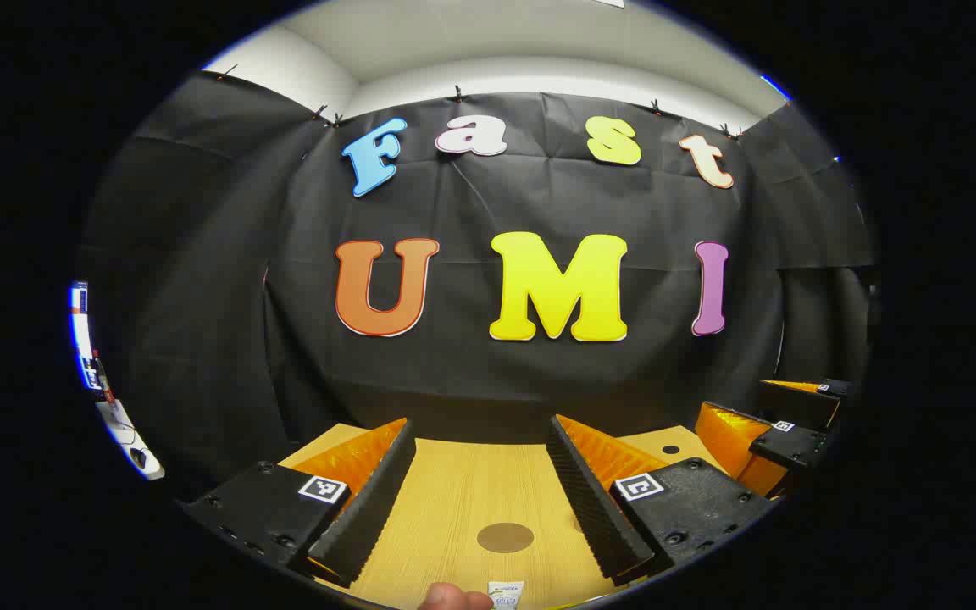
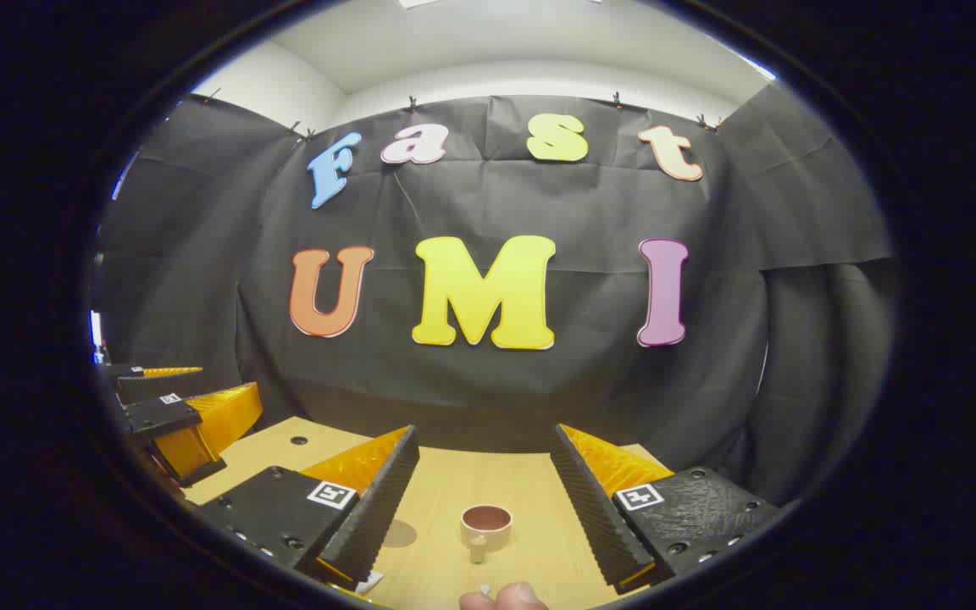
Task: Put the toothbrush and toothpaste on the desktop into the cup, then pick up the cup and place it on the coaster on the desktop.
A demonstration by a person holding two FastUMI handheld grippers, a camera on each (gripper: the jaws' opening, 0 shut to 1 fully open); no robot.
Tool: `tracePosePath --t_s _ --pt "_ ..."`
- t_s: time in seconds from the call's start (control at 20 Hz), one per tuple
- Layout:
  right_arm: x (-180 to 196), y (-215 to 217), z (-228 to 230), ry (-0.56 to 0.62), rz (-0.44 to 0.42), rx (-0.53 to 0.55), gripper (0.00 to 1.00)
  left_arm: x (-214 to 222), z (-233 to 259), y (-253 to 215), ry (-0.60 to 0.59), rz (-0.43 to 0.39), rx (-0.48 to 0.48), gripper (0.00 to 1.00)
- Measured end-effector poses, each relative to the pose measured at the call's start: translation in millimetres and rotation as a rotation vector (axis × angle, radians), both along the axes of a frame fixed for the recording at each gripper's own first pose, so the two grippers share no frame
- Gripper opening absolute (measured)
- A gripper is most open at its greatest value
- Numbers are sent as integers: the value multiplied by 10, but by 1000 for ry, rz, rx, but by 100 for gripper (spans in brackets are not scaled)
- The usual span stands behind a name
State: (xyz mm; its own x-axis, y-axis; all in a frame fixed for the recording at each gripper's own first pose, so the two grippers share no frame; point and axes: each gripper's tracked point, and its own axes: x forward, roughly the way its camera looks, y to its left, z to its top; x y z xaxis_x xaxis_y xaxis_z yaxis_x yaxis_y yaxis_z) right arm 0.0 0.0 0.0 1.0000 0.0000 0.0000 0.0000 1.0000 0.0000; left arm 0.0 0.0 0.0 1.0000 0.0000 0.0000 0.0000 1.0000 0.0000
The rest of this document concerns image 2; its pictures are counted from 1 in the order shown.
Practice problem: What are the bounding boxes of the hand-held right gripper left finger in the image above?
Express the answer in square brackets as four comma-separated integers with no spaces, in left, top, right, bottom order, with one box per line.
[198,425,421,591]

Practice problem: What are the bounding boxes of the wooden desktop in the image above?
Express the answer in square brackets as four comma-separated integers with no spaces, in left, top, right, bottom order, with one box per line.
[183,415,677,610]

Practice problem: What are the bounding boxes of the beige cup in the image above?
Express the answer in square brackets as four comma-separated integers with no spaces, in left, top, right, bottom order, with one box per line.
[460,505,513,564]

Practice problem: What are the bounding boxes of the black backdrop cloth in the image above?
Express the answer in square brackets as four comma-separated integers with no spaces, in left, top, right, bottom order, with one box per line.
[94,80,896,509]

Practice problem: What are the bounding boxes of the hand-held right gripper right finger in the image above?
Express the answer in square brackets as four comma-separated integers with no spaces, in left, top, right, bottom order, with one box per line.
[551,424,782,595]

